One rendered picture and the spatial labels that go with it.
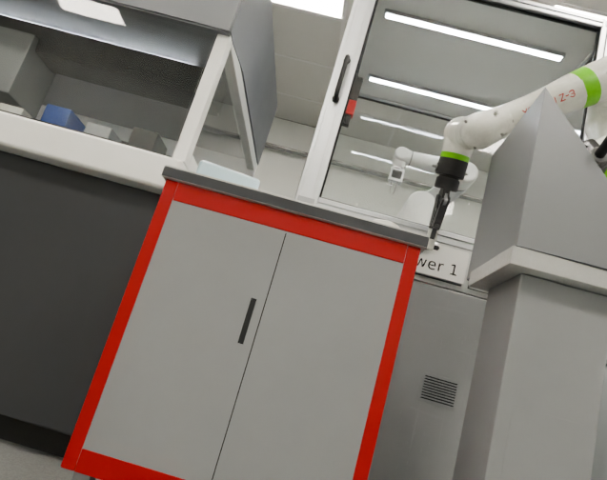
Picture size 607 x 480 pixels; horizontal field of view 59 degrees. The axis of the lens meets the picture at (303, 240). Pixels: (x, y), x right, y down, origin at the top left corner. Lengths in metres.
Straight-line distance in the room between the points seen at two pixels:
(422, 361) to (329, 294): 0.69
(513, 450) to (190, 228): 0.81
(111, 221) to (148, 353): 0.63
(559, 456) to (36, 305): 1.39
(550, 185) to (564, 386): 0.41
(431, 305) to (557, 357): 0.68
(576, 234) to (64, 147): 1.40
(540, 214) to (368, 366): 0.48
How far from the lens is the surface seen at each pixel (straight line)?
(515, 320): 1.19
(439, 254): 1.82
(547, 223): 1.22
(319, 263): 1.18
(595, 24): 2.46
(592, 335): 1.26
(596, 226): 1.26
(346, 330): 1.16
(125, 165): 1.69
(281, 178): 5.26
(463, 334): 1.83
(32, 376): 1.73
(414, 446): 1.79
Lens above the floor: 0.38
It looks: 14 degrees up
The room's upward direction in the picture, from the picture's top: 16 degrees clockwise
